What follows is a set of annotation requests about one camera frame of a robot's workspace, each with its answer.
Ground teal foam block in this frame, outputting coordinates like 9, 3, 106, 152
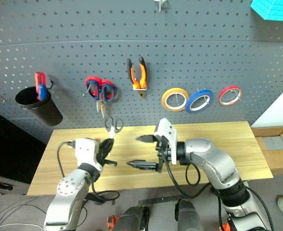
250, 0, 283, 23

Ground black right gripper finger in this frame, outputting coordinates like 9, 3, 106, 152
135, 135, 157, 144
126, 159, 160, 172

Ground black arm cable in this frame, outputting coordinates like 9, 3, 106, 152
162, 154, 212, 199
57, 141, 121, 205

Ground white pegboard hook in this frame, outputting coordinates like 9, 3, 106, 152
154, 0, 167, 13

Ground yellow tape roll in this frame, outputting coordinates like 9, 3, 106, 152
161, 88, 190, 112

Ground blue tape roll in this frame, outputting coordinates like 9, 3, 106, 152
185, 90, 214, 114

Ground red tape roll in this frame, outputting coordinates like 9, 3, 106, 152
219, 86, 243, 107

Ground metal pliers holder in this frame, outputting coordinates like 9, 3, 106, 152
132, 83, 148, 92

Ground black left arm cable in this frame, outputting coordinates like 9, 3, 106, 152
57, 141, 121, 205

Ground black cup holder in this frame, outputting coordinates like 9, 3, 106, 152
14, 86, 64, 127

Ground red blue utility knife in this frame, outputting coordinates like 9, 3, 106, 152
34, 72, 48, 101

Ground dark rounded robot leg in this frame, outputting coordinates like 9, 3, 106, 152
121, 206, 150, 231
174, 199, 203, 231

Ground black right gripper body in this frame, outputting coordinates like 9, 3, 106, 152
155, 136, 171, 174

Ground thin floor wire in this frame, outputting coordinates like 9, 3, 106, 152
0, 196, 48, 231

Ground grey perforated pegboard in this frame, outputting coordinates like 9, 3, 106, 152
0, 0, 283, 145

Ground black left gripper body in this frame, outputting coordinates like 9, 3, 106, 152
96, 140, 109, 167

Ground orange black clamp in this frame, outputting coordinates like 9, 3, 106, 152
106, 215, 119, 231

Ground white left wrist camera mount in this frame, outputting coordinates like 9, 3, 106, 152
74, 138, 103, 171

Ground black handled scissors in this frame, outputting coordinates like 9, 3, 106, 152
104, 116, 124, 145

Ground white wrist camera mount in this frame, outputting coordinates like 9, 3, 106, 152
154, 117, 179, 166
74, 138, 103, 171

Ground grey foam pad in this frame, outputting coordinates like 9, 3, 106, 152
262, 136, 283, 151

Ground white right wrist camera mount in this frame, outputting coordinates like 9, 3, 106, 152
154, 117, 179, 166

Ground red blue handled scissors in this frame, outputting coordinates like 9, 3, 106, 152
84, 76, 117, 119

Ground orange black pliers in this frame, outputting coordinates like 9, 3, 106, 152
126, 56, 148, 98

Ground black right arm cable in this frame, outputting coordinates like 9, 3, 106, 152
162, 154, 212, 199

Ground dark metal bar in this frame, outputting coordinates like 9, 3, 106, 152
138, 195, 188, 205

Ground cardboard box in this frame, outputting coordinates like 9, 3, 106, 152
251, 125, 283, 177

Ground white panel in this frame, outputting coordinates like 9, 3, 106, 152
250, 78, 283, 128

